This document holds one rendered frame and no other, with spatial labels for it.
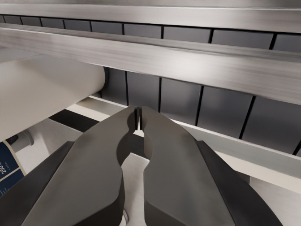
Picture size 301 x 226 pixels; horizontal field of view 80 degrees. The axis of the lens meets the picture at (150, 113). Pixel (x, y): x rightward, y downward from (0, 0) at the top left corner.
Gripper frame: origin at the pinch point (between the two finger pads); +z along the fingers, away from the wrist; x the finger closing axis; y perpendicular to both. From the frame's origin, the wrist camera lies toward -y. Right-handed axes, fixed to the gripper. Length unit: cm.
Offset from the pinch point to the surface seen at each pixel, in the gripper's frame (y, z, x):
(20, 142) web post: 18.2, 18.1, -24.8
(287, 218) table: 16.7, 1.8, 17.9
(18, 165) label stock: 22.4, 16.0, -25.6
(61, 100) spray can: 0.9, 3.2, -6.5
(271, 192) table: 13.5, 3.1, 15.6
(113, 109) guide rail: 2.9, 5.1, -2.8
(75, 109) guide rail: 3.6, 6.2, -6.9
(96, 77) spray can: 0.3, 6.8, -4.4
